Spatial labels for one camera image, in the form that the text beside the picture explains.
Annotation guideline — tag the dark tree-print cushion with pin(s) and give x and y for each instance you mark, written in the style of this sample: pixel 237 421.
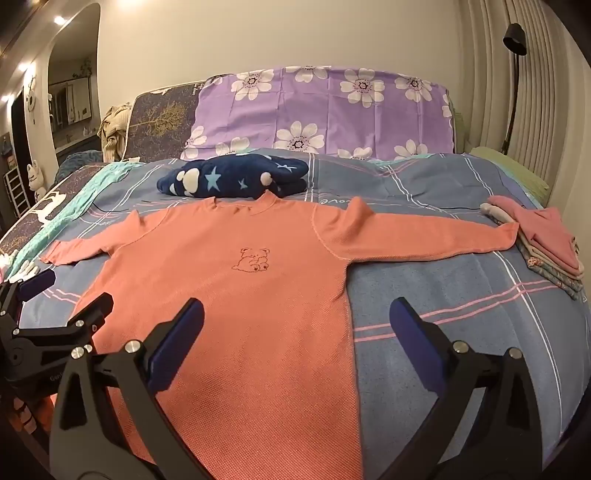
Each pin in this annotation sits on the dark tree-print cushion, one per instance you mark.
pixel 161 120

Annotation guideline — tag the black floor lamp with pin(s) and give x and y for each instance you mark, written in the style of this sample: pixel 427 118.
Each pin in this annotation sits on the black floor lamp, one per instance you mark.
pixel 516 41

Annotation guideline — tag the teal cloth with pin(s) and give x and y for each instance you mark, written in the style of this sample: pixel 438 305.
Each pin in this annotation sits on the teal cloth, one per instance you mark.
pixel 78 203

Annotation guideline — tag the white slatted rack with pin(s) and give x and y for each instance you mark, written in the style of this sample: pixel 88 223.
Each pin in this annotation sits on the white slatted rack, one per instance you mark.
pixel 16 194

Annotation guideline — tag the blue plaid bedsheet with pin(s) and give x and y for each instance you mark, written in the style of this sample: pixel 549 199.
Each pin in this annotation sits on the blue plaid bedsheet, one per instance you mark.
pixel 438 295

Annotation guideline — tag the green blanket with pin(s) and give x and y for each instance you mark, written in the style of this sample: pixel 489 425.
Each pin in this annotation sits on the green blanket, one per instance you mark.
pixel 512 168

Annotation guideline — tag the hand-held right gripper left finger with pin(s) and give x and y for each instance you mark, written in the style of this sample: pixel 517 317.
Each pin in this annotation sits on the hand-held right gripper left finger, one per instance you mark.
pixel 178 344

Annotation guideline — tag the purple floral pillow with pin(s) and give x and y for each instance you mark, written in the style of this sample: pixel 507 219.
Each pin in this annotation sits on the purple floral pillow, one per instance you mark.
pixel 323 106

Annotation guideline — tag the navy star-print blanket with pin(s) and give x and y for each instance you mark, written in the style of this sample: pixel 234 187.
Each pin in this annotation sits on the navy star-print blanket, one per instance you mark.
pixel 231 175

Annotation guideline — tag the white cat figurine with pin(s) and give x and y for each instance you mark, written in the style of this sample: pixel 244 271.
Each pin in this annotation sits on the white cat figurine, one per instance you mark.
pixel 36 177

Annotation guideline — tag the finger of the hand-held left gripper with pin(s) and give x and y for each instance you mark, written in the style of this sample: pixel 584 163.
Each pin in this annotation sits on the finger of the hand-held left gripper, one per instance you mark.
pixel 94 310
pixel 39 282

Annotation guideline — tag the beige crumpled cloth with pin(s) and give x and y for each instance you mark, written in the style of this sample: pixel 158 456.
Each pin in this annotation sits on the beige crumpled cloth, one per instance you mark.
pixel 113 131

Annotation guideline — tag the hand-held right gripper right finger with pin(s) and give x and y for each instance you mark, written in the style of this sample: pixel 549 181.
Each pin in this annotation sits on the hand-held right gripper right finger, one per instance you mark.
pixel 407 332

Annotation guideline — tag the white curtain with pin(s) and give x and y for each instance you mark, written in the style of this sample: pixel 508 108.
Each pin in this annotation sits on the white curtain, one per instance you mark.
pixel 554 106

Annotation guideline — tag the dark printed bed cover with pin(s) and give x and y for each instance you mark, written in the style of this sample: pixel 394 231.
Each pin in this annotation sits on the dark printed bed cover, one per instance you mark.
pixel 41 203

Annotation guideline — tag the arched wall mirror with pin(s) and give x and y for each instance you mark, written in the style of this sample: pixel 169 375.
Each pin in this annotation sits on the arched wall mirror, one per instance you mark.
pixel 76 78

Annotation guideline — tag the floral folded garment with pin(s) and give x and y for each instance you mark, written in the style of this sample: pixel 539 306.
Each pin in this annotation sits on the floral folded garment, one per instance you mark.
pixel 558 279

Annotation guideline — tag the small white cloth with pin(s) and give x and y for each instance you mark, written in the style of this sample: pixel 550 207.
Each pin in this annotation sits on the small white cloth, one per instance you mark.
pixel 25 270

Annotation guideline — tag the pink folded garment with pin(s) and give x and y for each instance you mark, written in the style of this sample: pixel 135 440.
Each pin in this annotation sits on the pink folded garment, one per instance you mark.
pixel 549 230

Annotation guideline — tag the orange long-sleeve shirt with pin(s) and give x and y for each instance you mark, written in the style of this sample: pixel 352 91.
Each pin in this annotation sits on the orange long-sleeve shirt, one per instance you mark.
pixel 258 323

